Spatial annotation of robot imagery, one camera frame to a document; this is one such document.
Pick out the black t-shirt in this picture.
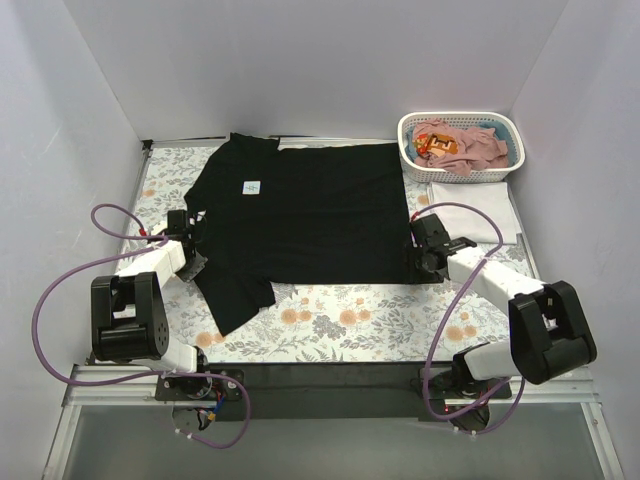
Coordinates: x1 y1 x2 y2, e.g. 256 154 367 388
184 133 428 335

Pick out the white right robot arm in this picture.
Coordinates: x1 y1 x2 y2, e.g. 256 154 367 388
410 214 597 398

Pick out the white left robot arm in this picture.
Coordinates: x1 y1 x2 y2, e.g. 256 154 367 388
91 210 213 400

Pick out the white plastic laundry basket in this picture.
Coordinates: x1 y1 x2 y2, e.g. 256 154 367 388
397 112 525 183

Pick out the folded white t-shirt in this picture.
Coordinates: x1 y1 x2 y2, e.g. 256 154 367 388
430 182 521 245

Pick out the floral patterned table mat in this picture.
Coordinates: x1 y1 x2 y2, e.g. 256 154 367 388
131 140 539 363

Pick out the pink t-shirt with print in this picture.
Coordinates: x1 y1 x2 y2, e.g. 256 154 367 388
407 119 507 177

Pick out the blue garment in basket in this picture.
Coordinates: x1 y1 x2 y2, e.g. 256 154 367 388
477 120 512 167

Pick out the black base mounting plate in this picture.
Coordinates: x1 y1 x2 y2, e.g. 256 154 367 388
155 361 499 421

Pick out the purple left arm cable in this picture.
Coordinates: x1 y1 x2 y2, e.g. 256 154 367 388
30 203 252 450

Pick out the aluminium frame rail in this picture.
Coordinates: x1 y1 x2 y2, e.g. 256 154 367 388
44 366 623 479

